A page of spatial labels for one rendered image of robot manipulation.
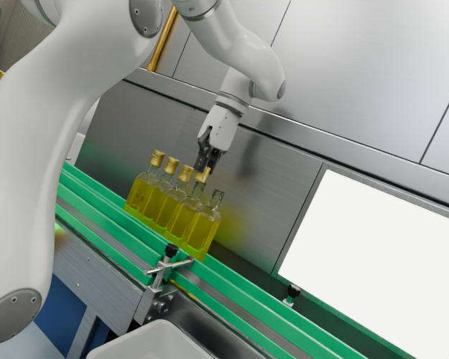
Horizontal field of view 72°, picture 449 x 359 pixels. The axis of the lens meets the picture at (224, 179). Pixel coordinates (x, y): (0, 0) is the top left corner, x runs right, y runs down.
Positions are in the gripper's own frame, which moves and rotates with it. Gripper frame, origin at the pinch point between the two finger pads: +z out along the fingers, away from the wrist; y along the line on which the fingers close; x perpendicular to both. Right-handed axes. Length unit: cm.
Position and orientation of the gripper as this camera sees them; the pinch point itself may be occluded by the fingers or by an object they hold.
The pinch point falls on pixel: (205, 164)
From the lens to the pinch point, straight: 81.2
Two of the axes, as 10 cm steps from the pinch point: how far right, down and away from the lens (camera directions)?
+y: -4.5, -1.0, -8.9
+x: 8.0, 4.0, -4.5
